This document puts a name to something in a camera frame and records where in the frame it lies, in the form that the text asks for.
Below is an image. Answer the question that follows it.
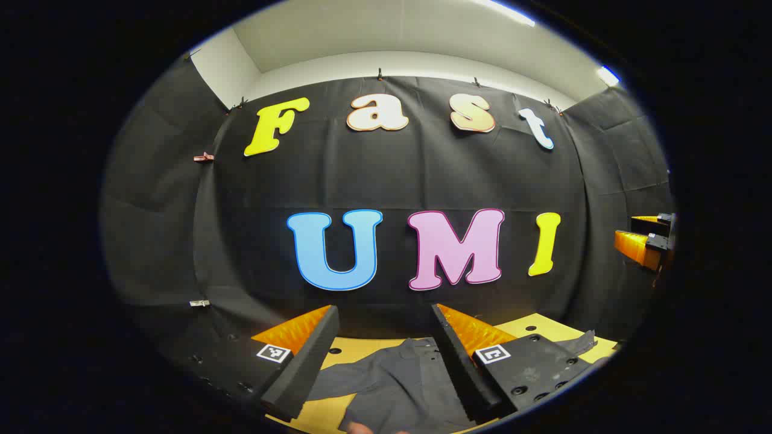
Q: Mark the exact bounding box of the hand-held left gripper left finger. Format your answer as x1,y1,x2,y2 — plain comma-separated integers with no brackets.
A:
174,304,340,421

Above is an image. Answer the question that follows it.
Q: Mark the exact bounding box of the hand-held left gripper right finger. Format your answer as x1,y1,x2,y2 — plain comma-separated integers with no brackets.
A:
431,303,593,424

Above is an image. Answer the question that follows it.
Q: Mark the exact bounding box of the grey collared shirt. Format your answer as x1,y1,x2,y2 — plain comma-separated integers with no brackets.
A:
306,329,598,434

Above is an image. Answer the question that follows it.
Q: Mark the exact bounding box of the black backdrop cloth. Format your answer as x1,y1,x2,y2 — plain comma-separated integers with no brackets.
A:
100,57,675,362

